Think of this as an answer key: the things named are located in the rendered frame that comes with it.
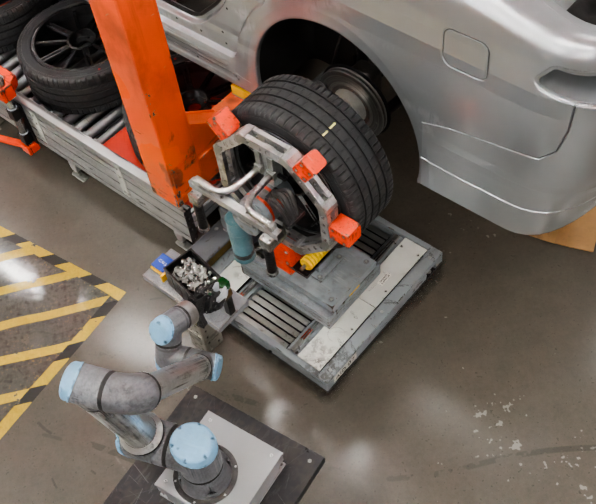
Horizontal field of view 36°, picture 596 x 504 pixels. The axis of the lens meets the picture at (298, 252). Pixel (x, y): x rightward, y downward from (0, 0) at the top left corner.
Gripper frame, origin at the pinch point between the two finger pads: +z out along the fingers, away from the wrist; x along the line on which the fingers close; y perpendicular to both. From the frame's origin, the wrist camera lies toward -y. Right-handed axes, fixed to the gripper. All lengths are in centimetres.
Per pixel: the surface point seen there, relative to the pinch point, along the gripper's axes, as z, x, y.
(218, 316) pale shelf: 11.6, 8.4, -22.2
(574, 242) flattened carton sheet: 152, -84, -3
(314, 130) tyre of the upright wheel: 25, -10, 62
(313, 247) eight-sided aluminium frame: 31.1, -15.7, 13.7
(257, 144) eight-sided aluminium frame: 15, 6, 53
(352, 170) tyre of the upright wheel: 29, -25, 51
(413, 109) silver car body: 51, -32, 71
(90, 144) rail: 56, 121, -10
